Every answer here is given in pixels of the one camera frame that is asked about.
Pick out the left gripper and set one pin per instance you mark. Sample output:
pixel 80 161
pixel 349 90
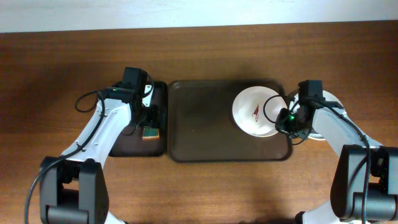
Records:
pixel 152 119

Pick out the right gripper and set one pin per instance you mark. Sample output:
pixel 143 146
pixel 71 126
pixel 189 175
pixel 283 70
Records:
pixel 286 125

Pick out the green and orange sponge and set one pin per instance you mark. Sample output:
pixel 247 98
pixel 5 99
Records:
pixel 149 133

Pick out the cream plate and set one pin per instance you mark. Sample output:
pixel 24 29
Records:
pixel 327 95

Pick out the white plate with red stain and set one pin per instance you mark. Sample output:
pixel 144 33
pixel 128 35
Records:
pixel 255 108

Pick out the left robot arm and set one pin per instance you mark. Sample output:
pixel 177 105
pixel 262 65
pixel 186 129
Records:
pixel 124 123

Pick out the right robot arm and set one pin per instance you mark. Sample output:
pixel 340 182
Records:
pixel 364 188

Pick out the small black tray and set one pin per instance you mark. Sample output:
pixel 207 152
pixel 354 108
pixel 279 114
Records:
pixel 130 143

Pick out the large brown tray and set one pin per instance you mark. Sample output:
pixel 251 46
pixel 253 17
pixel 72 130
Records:
pixel 201 127

